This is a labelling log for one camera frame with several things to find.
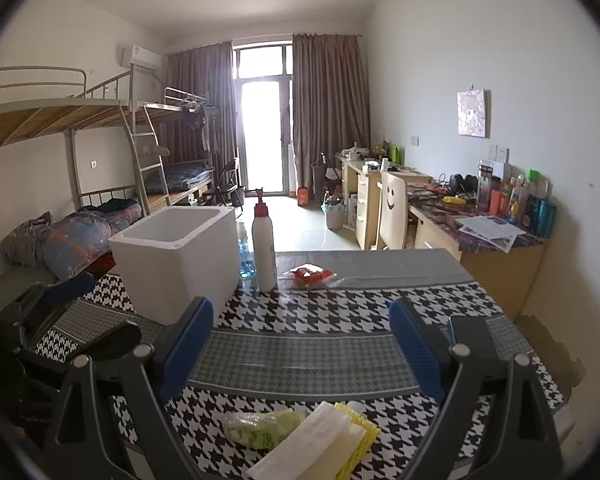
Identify wooden desk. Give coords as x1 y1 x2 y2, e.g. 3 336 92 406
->
336 156 545 320

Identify wooden smiley chair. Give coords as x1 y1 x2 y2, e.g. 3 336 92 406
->
376 171 408 250

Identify dark smartphone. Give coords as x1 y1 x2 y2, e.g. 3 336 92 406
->
449 315 498 360

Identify houndstooth tablecloth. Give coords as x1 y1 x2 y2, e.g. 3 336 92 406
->
36 249 562 479

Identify white air conditioner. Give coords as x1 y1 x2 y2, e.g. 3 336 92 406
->
121 44 162 70

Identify white red-capped squeeze bottle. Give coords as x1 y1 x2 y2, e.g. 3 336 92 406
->
251 188 277 292

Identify red snack wrapper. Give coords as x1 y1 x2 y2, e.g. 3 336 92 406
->
279 263 338 288

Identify brown curtain left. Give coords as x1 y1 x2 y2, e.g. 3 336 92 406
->
159 41 237 170

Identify orange bag on floor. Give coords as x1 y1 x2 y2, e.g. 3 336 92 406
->
297 188 311 207

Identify green tissue pack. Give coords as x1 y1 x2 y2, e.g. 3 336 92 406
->
222 408 306 451

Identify brown curtain right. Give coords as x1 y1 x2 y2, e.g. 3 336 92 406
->
292 34 370 190

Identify wall picture canvas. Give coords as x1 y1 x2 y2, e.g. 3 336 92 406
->
456 89 488 139

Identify black folding chair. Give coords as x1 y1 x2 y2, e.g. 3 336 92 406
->
212 157 244 210

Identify metal bunk bed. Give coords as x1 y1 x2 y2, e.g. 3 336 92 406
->
0 65 216 221

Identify white paper towel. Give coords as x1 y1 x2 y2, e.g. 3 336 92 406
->
246 402 351 479

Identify brown curtain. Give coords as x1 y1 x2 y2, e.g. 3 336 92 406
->
292 34 370 190
159 41 237 170

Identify teal bottle on desk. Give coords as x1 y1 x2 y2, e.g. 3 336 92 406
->
535 200 557 238

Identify blue liquid bottle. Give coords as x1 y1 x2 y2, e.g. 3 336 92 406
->
236 222 257 281

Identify white foam box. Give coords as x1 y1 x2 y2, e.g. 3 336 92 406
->
109 206 240 325

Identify papers on desk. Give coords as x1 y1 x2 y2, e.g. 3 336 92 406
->
456 216 524 254

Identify yellow sponge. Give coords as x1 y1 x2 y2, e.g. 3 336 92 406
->
323 401 380 479

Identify blue patterned quilt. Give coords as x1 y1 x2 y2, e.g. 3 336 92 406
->
0 198 143 282

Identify white waste bin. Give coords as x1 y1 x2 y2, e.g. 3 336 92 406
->
322 202 347 231

